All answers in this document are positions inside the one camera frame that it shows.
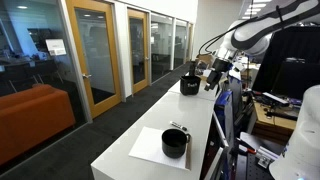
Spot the narrow wooden glass door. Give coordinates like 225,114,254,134
126,7,151,95

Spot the black marker pen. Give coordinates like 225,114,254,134
169,120,189,132

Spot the black curtain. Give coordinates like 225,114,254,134
251,26,320,102

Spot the black cup with handle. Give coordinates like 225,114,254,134
161,128,192,159

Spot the blue machine box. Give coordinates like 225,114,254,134
213,89,235,148

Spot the wooden desk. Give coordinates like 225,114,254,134
251,99,298,138

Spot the white sign behind glass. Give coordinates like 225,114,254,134
45,38,68,57

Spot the grey power strip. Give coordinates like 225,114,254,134
261,91,290,108

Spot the white notepad with brown backing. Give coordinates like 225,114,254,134
128,126,193,171

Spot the large wooden glass door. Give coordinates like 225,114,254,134
65,0,123,120

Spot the orange sofa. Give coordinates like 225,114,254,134
0,83,77,166

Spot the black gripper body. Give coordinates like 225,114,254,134
205,57,234,88

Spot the cardboard box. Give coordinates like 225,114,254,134
195,53,215,70

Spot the black bottle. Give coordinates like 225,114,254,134
188,60,198,77

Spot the red handled tool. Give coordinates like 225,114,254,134
235,137,258,155

